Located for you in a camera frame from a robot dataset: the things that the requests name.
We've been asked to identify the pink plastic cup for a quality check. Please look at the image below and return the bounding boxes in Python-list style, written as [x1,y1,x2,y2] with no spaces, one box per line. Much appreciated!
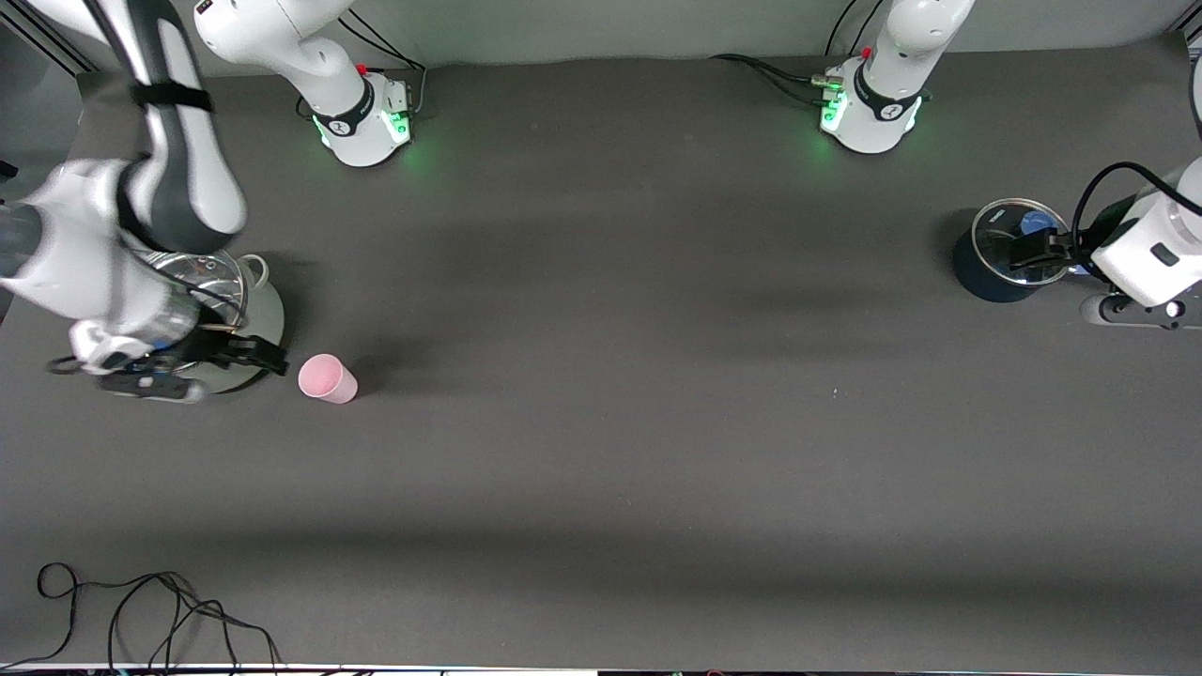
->
[297,353,360,406]

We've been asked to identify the pale green cooking pot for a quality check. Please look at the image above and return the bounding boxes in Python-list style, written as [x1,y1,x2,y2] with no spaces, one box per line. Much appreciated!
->
[94,250,285,396]

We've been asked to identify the glass lid with blue knob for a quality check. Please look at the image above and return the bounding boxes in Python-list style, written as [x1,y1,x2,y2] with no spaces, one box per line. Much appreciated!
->
[971,198,1075,286]

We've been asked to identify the dark blue saucepan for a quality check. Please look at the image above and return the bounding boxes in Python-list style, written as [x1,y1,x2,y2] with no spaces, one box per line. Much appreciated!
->
[952,198,1081,304]

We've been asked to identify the glass lid with beige knob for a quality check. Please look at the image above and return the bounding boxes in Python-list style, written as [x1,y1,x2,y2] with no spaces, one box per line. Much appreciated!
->
[141,250,248,330]

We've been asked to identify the black right arm strap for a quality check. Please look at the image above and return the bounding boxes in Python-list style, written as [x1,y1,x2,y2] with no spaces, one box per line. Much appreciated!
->
[130,82,214,114]

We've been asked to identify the thin black loose cable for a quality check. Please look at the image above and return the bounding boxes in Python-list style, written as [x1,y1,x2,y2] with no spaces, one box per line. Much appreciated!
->
[0,562,283,671]

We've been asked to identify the black left arm base cables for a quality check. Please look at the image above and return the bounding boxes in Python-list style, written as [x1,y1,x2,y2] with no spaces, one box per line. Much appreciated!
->
[709,0,888,106]

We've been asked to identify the black arm base cables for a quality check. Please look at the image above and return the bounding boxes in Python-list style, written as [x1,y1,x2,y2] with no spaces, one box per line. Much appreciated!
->
[338,8,429,121]
[709,0,888,106]

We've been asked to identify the black right arm base cables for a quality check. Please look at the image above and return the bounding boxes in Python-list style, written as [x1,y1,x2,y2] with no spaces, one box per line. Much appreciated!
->
[338,8,429,121]

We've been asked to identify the aluminium frame rail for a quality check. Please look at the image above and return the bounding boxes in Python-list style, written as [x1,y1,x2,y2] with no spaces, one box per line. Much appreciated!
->
[0,14,97,76]

